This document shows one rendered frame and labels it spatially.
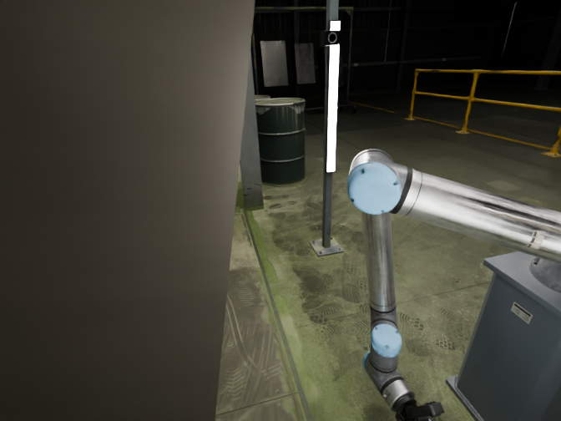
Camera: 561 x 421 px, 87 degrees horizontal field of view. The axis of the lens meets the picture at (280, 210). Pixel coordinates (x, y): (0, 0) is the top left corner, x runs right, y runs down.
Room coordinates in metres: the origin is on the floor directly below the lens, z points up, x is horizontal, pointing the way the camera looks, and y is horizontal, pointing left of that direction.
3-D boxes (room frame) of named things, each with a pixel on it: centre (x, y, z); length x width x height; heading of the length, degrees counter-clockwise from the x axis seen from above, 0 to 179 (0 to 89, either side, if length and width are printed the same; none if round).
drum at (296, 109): (3.35, -0.04, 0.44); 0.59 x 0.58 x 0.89; 27
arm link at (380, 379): (0.64, -0.32, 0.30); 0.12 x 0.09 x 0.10; 17
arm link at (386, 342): (0.66, -0.32, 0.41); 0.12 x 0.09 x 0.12; 163
